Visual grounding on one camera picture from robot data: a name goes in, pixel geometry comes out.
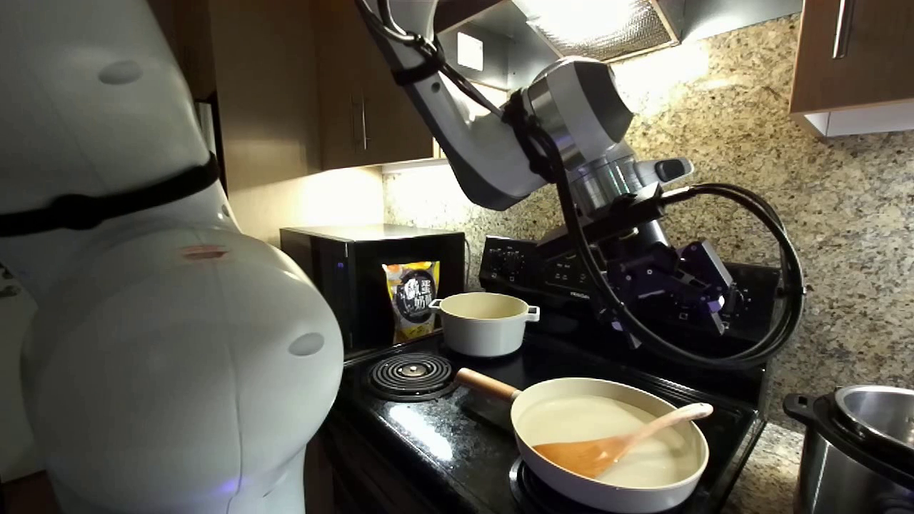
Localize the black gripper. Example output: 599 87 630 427
589 222 743 340

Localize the wooden spatula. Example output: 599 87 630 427
530 400 716 479

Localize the stainless steel pressure cooker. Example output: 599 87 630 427
779 382 914 514

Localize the black coil burner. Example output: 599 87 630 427
366 347 460 401
509 456 573 514

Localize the steel range hood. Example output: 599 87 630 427
416 0 806 95

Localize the yellow black snack bag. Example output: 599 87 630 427
379 257 444 344

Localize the black electric stove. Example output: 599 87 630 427
324 236 784 514

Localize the black microwave oven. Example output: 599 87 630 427
276 224 467 356

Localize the dark wood cabinet beside microwave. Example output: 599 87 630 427
146 0 442 193

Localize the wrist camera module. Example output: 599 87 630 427
649 154 696 190

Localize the white frying pan wooden handle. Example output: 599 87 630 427
453 367 711 514

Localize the white pot with handles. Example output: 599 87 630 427
429 289 543 360

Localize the dark wood cabinet with handles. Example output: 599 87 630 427
791 0 914 137

